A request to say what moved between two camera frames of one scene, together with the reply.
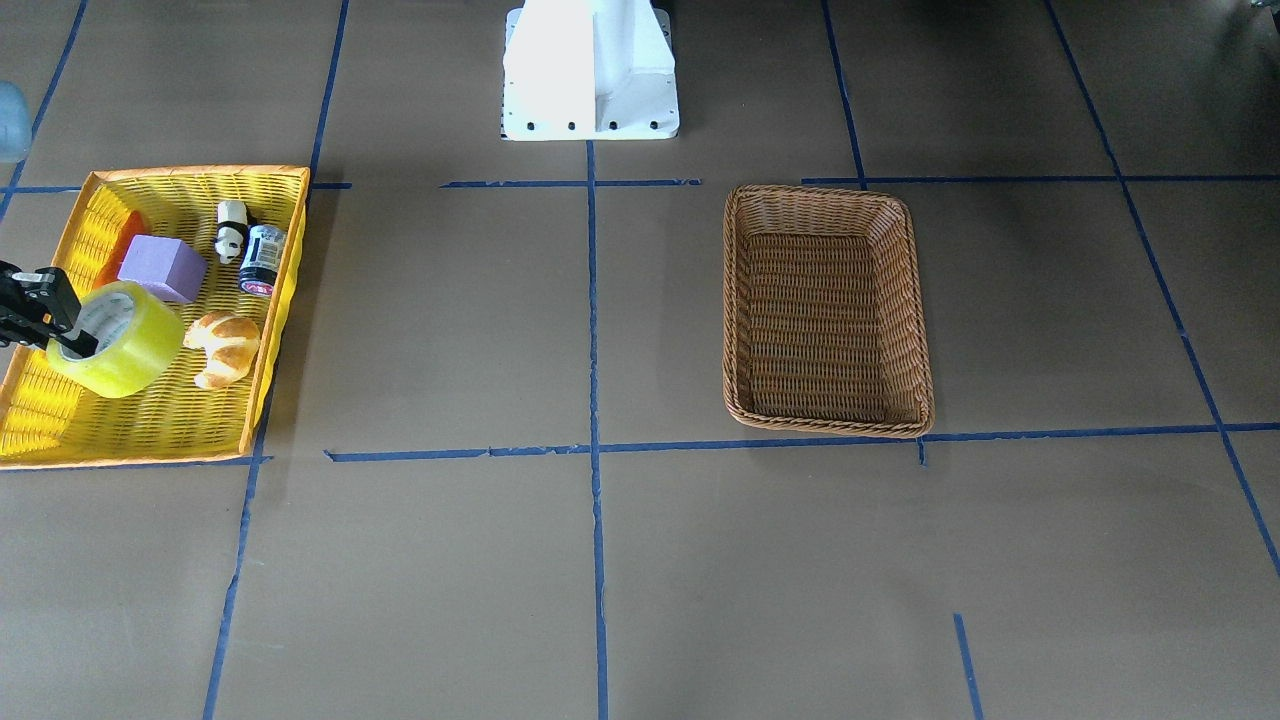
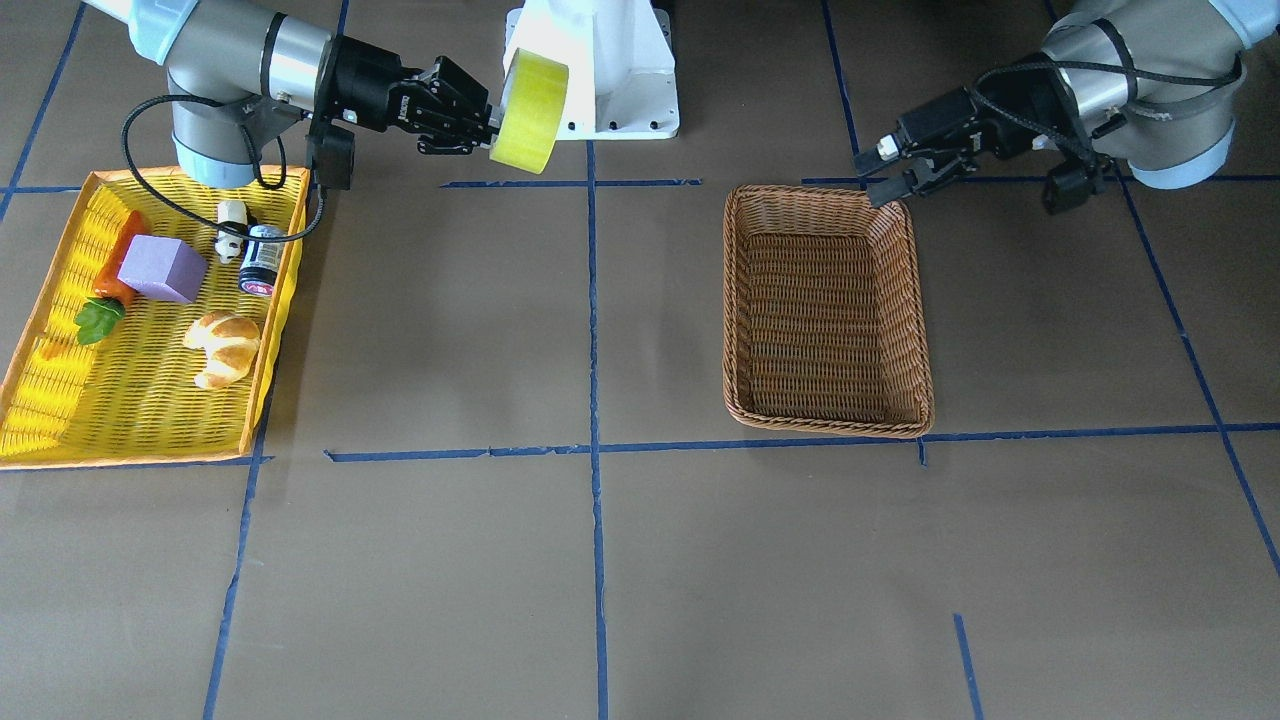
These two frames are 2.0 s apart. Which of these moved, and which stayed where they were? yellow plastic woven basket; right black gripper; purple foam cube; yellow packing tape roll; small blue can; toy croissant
Moved: right black gripper; yellow packing tape roll
Stayed: yellow plastic woven basket; purple foam cube; toy croissant; small blue can
